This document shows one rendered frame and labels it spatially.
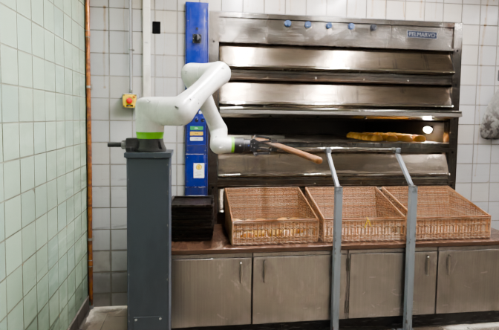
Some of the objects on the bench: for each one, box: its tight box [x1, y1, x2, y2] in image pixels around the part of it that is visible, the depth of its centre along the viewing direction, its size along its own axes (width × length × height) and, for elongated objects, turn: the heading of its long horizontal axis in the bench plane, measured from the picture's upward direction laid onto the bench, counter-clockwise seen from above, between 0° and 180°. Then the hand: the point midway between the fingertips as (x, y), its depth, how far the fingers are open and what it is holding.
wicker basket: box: [224, 187, 319, 246], centre depth 272 cm, size 49×56×28 cm
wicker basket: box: [382, 186, 492, 241], centre depth 288 cm, size 49×56×28 cm
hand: (277, 145), depth 242 cm, fingers closed on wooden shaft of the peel, 3 cm apart
